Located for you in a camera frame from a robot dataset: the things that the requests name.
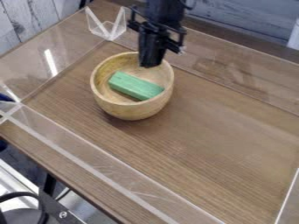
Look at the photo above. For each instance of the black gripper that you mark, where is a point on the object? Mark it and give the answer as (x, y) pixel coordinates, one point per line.
(156, 21)

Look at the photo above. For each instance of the green rectangular block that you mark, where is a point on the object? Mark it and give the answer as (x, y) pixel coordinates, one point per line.
(132, 86)

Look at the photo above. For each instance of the light wooden bowl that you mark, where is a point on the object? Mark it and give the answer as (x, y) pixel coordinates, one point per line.
(123, 106)

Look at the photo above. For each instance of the clear acrylic tray walls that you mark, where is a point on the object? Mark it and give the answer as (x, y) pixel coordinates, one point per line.
(212, 160)

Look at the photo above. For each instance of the black table leg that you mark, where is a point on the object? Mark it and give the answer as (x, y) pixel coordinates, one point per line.
(50, 184)

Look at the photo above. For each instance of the grey metal bracket with screw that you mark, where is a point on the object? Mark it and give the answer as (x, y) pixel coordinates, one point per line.
(59, 215)

